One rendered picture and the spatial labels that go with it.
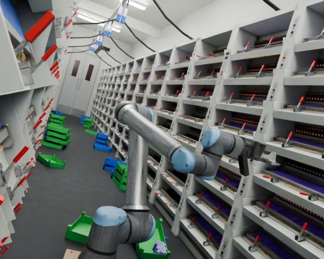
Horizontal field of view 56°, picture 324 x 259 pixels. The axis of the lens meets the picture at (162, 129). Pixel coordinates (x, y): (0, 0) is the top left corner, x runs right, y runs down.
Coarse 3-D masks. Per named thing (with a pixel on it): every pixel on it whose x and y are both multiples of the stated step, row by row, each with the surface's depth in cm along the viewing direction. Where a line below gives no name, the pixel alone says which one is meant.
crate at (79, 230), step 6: (84, 216) 220; (78, 222) 214; (84, 222) 220; (90, 222) 220; (72, 228) 202; (78, 228) 208; (84, 228) 211; (90, 228) 214; (66, 234) 191; (72, 234) 190; (78, 234) 190; (84, 234) 202; (78, 240) 190; (84, 240) 190
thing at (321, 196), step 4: (264, 172) 177; (268, 172) 174; (272, 176) 170; (276, 176) 167; (280, 176) 166; (280, 180) 164; (284, 180) 161; (288, 180) 159; (292, 184) 156; (296, 184) 153; (300, 184) 152; (300, 188) 150; (304, 188) 148; (308, 188) 147; (308, 192) 146; (312, 192) 143; (316, 192) 141; (320, 196) 139
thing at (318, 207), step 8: (256, 168) 179; (264, 168) 180; (272, 168) 182; (288, 168) 177; (256, 176) 176; (312, 176) 160; (264, 184) 169; (272, 184) 162; (280, 184) 160; (280, 192) 157; (288, 192) 151; (296, 192) 149; (296, 200) 146; (304, 200) 141; (320, 200) 138; (312, 208) 137; (320, 208) 132
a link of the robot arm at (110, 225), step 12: (96, 216) 142; (108, 216) 140; (120, 216) 142; (96, 228) 140; (108, 228) 139; (120, 228) 143; (96, 240) 140; (108, 240) 140; (120, 240) 145; (108, 252) 140
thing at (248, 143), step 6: (246, 138) 136; (246, 144) 136; (252, 144) 137; (258, 144) 136; (264, 144) 137; (246, 150) 137; (252, 150) 138; (258, 150) 138; (252, 156) 137; (258, 156) 137
